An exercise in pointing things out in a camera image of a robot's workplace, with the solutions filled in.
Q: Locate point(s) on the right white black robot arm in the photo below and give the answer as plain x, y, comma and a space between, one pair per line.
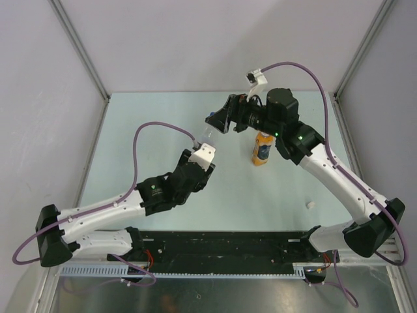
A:
373, 216

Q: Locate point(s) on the clear pepsi bottle blue cap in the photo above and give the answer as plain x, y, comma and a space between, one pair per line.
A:
209, 136

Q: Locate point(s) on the right aluminium frame post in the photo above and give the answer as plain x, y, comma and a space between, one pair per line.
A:
368, 39

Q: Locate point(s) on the left aluminium frame post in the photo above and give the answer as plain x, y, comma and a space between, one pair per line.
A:
76, 42

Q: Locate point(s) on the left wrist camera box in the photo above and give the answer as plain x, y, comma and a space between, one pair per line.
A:
203, 156

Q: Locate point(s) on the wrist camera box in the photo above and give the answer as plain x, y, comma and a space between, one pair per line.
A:
257, 81
203, 156

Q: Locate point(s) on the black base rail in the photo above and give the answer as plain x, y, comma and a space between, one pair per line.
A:
224, 252

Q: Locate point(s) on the orange drink bottle white cap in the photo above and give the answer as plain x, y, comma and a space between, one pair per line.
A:
261, 150

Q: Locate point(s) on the aluminium frame post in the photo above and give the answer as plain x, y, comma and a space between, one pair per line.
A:
368, 39
76, 42

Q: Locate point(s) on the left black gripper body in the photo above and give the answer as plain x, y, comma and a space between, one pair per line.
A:
207, 173

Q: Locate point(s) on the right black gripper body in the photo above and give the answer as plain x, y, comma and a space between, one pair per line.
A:
250, 115

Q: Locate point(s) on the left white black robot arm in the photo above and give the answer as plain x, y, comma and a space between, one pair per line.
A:
63, 234

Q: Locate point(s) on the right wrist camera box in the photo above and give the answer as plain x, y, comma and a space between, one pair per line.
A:
257, 81

